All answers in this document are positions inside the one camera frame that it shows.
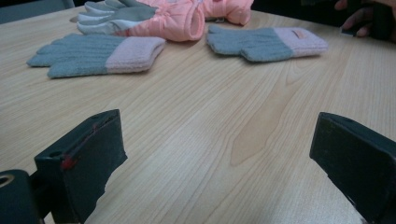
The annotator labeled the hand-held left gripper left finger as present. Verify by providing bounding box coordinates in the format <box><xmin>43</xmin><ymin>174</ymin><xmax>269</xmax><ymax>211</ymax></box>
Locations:
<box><xmin>34</xmin><ymin>108</ymin><xmax>128</xmax><ymax>224</ymax></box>

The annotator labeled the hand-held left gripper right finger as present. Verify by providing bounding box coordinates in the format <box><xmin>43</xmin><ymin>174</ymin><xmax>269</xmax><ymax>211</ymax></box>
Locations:
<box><xmin>309</xmin><ymin>111</ymin><xmax>396</xmax><ymax>224</ymax></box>

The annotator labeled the grey knit glove labelled pink cuff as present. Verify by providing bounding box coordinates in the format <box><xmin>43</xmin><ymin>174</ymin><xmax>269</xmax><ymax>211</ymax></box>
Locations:
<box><xmin>205</xmin><ymin>24</ymin><xmax>330</xmax><ymax>63</ymax></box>

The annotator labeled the pink padded ski glove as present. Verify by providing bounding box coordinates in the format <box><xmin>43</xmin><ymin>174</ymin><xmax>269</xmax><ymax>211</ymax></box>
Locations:
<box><xmin>76</xmin><ymin>0</ymin><xmax>206</xmax><ymax>43</ymax></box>
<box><xmin>201</xmin><ymin>0</ymin><xmax>255</xmax><ymax>27</ymax></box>

